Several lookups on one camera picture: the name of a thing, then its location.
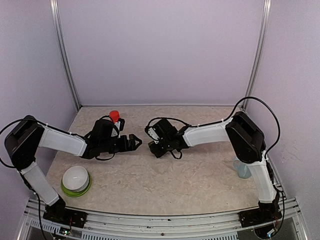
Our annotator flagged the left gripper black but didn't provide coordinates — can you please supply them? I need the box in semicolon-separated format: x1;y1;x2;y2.
100;133;142;153

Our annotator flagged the orange pill bottle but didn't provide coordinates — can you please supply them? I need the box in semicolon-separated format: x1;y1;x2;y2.
109;110;120;123

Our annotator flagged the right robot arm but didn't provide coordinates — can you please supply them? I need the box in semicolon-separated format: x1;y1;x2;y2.
144;111;280;222

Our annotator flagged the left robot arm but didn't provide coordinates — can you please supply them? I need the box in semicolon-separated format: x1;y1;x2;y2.
4;115;143;223

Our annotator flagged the white bowl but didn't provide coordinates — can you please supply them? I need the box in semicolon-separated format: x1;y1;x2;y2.
61;166;90;193

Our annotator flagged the green plate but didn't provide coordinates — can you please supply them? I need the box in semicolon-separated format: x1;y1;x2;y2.
60;174;92;198

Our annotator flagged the light blue mug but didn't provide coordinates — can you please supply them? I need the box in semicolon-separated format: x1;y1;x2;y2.
233;157;252;179

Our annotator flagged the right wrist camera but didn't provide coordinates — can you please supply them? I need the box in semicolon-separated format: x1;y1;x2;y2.
144;126;160;141

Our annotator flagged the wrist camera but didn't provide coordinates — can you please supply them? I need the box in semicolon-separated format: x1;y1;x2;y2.
112;118;125;138
144;126;160;141

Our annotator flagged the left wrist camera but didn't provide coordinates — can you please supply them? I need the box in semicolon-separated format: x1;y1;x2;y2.
112;118;125;138

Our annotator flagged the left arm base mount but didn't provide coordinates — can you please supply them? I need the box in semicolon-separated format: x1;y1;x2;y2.
43;205;87;229

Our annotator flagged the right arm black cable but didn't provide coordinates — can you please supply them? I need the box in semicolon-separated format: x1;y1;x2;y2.
224;96;280;156

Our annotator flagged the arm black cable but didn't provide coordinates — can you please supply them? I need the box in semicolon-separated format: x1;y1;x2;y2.
0;118;28;169
224;96;280;156

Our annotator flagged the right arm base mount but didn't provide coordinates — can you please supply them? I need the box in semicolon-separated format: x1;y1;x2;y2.
238;202;282;228

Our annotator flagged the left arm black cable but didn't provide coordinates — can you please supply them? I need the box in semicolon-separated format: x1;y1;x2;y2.
0;118;28;169

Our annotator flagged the aluminium front rail frame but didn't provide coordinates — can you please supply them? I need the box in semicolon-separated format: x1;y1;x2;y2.
14;198;311;240

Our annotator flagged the left aluminium corner post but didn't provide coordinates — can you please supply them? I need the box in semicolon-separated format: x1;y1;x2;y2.
49;0;82;112

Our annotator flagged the aluminium corner post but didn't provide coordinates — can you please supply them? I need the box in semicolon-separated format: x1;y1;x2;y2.
49;0;82;112
245;0;272;97

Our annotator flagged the right aluminium corner post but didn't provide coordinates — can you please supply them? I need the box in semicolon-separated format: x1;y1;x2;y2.
245;0;272;97

